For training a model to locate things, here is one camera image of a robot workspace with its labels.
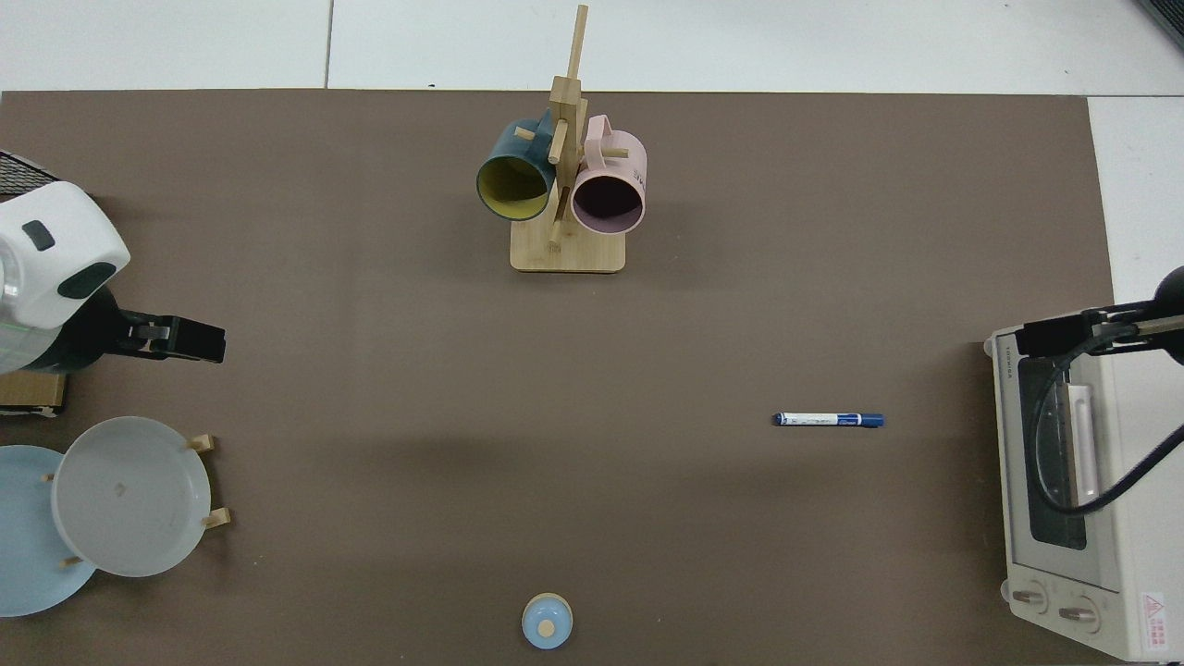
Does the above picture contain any wooden cup stand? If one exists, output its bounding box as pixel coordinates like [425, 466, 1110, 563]
[510, 5, 627, 274]

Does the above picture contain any dark ribbed panel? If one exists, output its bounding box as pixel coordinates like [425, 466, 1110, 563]
[1136, 0, 1184, 49]

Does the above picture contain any blue whiteboard marker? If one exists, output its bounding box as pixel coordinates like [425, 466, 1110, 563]
[772, 411, 885, 429]

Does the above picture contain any dark teal cup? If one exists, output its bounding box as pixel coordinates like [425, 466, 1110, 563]
[476, 109, 562, 221]

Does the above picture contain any pale toaster oven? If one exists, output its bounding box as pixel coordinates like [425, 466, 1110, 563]
[983, 301, 1184, 662]

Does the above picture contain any pink cup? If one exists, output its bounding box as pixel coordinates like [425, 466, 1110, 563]
[570, 115, 647, 235]

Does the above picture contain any light blue plate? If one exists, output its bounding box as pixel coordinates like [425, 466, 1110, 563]
[0, 445, 98, 618]

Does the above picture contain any grey plate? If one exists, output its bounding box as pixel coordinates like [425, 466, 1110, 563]
[51, 416, 212, 578]

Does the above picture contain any small blue round bell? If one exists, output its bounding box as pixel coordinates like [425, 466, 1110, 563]
[521, 593, 574, 650]

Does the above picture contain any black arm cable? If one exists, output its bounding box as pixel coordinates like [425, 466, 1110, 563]
[1030, 342, 1184, 515]

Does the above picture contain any wooden plate rack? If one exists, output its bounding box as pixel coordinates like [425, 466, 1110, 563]
[42, 433, 232, 567]

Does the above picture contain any brown table cloth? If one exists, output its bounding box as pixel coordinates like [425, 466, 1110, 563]
[0, 90, 1116, 666]

